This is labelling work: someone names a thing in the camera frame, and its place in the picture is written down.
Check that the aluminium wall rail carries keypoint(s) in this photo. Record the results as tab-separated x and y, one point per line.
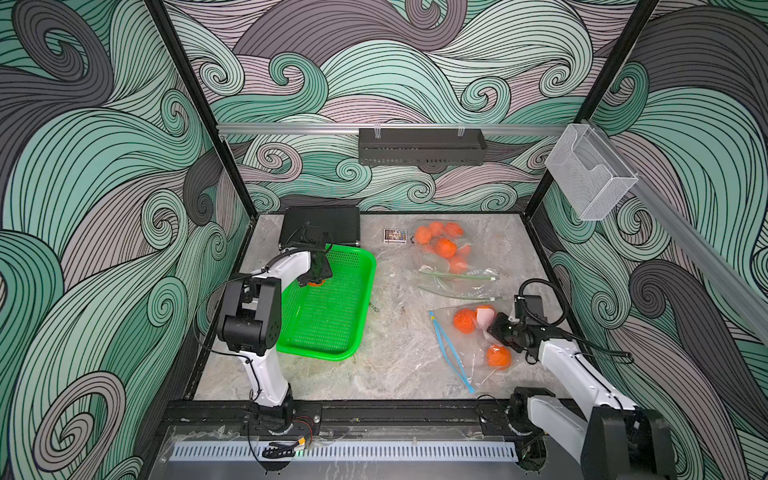
303	128
662	189

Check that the blue-zip bag of oranges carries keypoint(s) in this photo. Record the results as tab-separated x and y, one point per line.
466	346

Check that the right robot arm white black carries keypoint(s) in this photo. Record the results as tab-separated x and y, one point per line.
610	435

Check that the green plastic basket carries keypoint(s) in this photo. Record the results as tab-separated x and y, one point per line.
327	322

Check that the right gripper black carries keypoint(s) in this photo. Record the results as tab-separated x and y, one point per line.
495	328

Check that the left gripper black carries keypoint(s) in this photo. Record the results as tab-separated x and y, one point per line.
325	272

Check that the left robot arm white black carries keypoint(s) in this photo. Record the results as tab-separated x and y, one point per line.
251	313

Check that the aluminium wall rail back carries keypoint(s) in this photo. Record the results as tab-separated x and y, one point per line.
303	128

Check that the black hard case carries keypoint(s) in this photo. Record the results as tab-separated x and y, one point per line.
335	225

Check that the white slotted cable duct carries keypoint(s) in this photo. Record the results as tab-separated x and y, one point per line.
412	450

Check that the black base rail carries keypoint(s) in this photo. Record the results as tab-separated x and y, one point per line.
485	414

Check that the small card box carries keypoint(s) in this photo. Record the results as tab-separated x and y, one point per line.
395	236

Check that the green-zip bag of oranges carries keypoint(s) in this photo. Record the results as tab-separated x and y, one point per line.
447	262

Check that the aluminium wall rail right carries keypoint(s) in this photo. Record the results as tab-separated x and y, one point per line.
662	189

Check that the black wall tray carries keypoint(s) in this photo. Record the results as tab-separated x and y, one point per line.
431	148

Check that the clear acrylic wall holder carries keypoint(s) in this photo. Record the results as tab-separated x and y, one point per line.
589	171

